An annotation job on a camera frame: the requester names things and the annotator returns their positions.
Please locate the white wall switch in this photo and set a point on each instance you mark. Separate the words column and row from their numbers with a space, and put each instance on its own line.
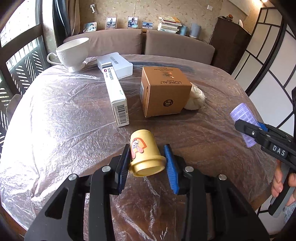
column 209, row 7

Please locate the black-framed white sliding screen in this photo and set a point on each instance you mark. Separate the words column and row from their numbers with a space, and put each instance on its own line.
column 266, row 58

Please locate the beige curtain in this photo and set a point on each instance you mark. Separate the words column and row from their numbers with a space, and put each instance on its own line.
column 63, row 18

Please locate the grey garment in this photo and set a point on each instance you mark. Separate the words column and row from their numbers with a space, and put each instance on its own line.
column 289, row 213

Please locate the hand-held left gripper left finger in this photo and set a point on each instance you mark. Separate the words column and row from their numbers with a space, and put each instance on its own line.
column 124, row 162

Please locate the white wall hook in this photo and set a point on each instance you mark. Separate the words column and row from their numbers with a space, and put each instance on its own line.
column 92, row 8

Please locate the grey-blue cylinder speaker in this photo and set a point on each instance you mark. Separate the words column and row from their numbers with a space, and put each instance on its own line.
column 195, row 30

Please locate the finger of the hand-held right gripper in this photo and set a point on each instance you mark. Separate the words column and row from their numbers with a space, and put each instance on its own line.
column 246, row 128
column 262, row 126

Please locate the small blue cylinder container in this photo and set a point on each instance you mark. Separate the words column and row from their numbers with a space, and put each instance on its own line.
column 183, row 30

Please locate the dark wooden cabinet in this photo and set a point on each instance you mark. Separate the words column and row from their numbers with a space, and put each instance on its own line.
column 229, row 46

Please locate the rounded photo frame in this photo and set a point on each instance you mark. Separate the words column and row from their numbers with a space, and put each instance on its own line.
column 90, row 27

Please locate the purple hair roller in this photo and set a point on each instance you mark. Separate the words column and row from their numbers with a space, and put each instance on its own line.
column 242, row 113

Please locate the crumpled white tissue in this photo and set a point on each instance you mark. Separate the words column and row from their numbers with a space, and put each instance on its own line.
column 195, row 98

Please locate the person's right hand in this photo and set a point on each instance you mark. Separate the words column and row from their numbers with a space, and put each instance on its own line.
column 277, row 180

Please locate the white ceramic teacup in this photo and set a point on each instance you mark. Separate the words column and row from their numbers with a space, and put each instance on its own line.
column 71, row 51

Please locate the yellow cartoon plastic cup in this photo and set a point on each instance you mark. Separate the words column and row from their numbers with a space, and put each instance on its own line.
column 144, row 150

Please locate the white rectangular box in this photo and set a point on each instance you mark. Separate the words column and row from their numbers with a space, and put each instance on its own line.
column 122, row 67

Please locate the portrait photo frame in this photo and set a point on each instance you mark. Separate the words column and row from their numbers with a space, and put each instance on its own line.
column 133, row 22

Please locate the building photo frame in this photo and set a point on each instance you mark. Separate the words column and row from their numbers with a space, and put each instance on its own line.
column 147, row 26

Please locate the brown cardboard cube box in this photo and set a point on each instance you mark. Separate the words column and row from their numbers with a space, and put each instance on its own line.
column 161, row 92

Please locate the white oval ornament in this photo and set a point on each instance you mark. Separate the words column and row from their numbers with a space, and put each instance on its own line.
column 240, row 23

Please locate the tall standing photo frame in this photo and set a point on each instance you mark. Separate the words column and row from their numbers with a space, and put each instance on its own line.
column 111, row 22

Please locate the orange and dark ornament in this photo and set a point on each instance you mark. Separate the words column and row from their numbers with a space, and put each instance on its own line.
column 229, row 17

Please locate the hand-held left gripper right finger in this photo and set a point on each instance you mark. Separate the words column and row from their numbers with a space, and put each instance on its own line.
column 171, row 169

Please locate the window with patterned railing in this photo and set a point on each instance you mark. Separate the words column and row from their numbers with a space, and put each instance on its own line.
column 23, row 58

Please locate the brown sofa back cushion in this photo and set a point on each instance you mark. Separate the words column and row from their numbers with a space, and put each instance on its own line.
column 178, row 49
column 108, row 42

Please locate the long white carton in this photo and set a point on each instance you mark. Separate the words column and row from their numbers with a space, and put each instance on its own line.
column 116, row 97

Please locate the stack of books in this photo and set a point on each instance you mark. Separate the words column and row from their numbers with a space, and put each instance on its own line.
column 170, row 23

